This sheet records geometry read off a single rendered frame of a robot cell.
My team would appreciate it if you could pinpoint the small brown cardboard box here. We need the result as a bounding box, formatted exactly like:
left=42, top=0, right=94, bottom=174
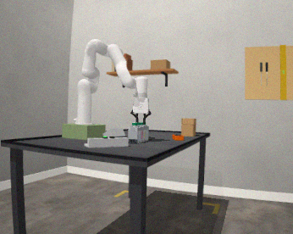
left=181, top=118, right=196, bottom=137

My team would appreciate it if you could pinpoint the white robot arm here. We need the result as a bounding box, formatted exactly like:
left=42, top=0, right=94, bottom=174
left=74, top=39, right=147, bottom=125

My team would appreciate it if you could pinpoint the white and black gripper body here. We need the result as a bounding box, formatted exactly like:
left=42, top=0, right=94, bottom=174
left=133, top=97, right=149, bottom=114

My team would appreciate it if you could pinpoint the light grey panel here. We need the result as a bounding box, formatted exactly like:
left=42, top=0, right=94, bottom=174
left=85, top=136, right=129, bottom=148

